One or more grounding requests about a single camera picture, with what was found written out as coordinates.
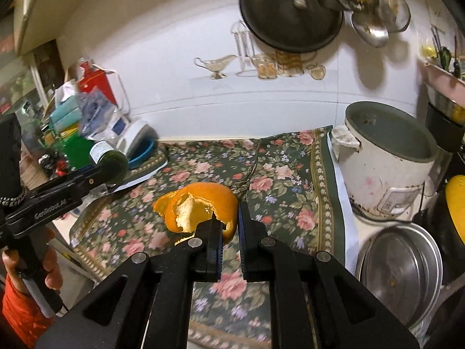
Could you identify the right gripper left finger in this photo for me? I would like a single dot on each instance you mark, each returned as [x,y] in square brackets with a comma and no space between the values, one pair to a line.
[146,301]

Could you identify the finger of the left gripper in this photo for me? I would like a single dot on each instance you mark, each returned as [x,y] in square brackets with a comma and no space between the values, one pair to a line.
[91,177]

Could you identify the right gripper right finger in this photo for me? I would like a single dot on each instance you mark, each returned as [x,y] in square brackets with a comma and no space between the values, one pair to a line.
[315,302]

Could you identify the dark small glass bottle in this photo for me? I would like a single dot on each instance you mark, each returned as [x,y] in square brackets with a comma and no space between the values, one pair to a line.
[111,163]

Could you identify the orange peel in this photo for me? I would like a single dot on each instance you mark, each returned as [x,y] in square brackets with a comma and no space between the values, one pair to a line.
[184,209]

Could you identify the orange sleeve forearm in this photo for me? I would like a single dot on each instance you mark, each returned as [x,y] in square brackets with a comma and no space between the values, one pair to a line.
[22,322]

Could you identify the green box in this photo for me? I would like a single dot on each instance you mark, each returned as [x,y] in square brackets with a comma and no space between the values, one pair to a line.
[77,149]

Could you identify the blue bowl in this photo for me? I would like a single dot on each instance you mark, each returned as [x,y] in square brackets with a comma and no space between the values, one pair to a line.
[142,153]

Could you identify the white blue plastic bag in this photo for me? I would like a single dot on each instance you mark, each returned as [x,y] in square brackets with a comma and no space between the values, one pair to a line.
[100,118]

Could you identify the stainless steel pot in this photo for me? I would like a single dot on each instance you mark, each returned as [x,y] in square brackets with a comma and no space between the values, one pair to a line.
[401,266]

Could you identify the red container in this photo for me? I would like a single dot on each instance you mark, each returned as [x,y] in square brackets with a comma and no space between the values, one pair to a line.
[90,76]

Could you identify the floral green table mat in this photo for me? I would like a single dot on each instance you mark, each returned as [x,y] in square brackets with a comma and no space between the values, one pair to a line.
[291,183]

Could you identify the white rice cooker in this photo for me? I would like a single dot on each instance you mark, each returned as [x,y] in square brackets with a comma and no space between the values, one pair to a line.
[385,156]

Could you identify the yellow lid black pot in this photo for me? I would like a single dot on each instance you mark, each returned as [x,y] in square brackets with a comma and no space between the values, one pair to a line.
[449,208]

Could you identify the pink utensil holder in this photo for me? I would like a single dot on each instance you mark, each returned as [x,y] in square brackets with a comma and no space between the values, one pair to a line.
[444,82]

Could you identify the black hanging wok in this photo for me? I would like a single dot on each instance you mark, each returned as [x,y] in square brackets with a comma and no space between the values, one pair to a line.
[285,27]

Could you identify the hanging steel ladle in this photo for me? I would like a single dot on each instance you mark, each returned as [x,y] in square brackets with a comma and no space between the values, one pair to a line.
[367,23]

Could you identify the hanging strainer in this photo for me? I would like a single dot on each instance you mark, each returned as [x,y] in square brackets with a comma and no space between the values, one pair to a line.
[395,14]

